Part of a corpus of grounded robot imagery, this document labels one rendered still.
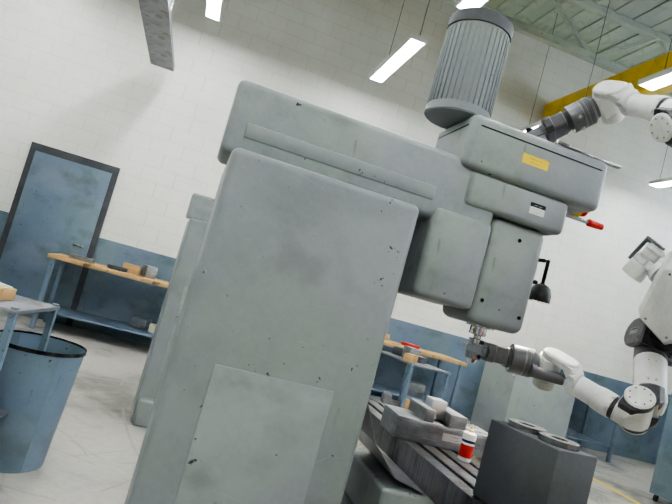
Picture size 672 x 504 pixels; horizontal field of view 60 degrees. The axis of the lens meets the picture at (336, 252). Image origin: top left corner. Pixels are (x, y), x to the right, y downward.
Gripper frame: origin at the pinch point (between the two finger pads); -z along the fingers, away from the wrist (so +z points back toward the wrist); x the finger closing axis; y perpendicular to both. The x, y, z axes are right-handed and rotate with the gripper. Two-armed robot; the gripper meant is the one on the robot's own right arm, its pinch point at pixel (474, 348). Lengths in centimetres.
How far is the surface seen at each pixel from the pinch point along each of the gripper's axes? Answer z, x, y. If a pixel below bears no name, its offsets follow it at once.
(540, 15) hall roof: 105, -670, -496
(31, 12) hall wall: -547, -502, -256
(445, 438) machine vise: -0.5, -8.4, 30.2
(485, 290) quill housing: -3.0, 11.6, -17.2
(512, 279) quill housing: 4.3, 9.2, -22.5
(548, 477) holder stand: 11, 53, 21
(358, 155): -48, 28, -43
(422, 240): -24.5, 17.5, -26.0
